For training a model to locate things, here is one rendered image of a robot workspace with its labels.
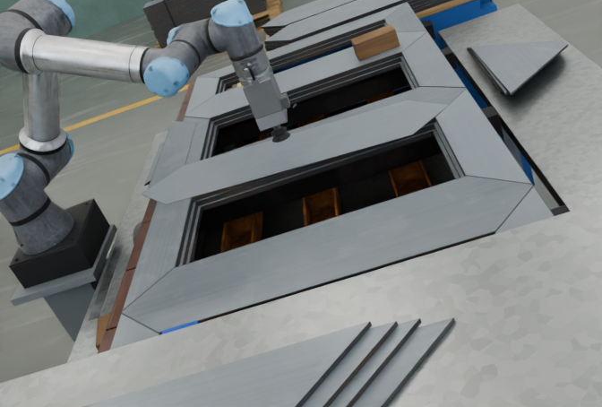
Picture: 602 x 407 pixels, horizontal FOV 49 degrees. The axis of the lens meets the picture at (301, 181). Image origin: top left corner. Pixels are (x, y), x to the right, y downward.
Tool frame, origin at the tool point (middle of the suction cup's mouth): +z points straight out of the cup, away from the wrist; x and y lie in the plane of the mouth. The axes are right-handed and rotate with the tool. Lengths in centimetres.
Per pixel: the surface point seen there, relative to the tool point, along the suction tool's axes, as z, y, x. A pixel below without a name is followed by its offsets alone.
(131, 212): 21, 32, 54
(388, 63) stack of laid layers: 5.4, 36.7, -29.4
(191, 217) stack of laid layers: 5.0, -13.4, 22.6
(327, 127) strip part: 3.8, 5.4, -10.1
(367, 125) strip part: 3.8, -0.7, -19.1
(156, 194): 3.7, 0.8, 32.6
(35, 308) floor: 89, 110, 152
